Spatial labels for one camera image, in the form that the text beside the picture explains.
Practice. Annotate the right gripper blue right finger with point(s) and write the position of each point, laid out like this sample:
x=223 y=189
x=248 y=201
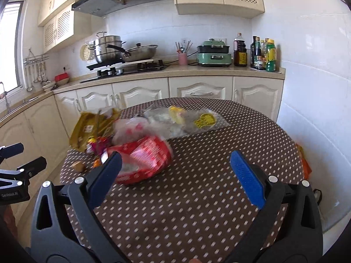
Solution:
x=252 y=185

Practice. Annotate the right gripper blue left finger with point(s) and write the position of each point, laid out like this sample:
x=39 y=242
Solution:
x=101 y=179

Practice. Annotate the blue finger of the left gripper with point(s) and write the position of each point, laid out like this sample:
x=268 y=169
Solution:
x=31 y=169
x=10 y=151

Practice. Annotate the crushed red soda can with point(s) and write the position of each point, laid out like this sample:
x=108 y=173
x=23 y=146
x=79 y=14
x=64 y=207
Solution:
x=141 y=159

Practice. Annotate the clear plastic bag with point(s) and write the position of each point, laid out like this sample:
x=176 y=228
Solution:
x=167 y=123

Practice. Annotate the small brown nut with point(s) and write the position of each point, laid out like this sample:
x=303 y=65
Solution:
x=78 y=166

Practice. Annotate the lower cream cabinets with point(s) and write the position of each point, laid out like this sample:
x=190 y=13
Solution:
x=44 y=124

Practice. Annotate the gold snack wrapper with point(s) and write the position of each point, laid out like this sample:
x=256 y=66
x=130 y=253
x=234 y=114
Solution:
x=93 y=126

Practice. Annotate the brown polka dot tablecloth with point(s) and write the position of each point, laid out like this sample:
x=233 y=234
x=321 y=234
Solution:
x=196 y=207

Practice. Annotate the red white bowl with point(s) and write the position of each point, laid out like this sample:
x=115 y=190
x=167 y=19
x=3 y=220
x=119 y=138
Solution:
x=62 y=79

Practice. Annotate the hanging utensil rack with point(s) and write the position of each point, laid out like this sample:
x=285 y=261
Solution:
x=35 y=70

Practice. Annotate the black gas stove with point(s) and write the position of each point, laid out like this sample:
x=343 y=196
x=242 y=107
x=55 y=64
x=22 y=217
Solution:
x=115 y=70

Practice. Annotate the white colander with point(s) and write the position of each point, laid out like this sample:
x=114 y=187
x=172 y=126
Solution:
x=87 y=52

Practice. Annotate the large dark soy sauce bottle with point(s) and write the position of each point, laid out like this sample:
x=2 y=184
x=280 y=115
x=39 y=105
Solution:
x=240 y=51

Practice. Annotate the stainless steel stock pot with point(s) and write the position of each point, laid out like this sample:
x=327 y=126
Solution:
x=104 y=48

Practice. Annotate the window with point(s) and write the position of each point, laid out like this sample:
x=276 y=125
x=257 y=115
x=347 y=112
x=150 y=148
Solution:
x=10 y=26

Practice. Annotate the steel wok with lid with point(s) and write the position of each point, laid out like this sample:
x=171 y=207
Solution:
x=137 y=53

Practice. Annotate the green yellow bottle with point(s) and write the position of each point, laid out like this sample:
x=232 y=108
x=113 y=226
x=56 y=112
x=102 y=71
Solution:
x=270 y=56

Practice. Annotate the upper left cream cabinet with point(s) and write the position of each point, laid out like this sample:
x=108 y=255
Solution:
x=61 y=25

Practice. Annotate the green electric grill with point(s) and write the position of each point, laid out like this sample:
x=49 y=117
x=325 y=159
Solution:
x=214 y=53

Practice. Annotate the pink utensil cup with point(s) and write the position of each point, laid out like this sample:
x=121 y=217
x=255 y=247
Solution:
x=182 y=59

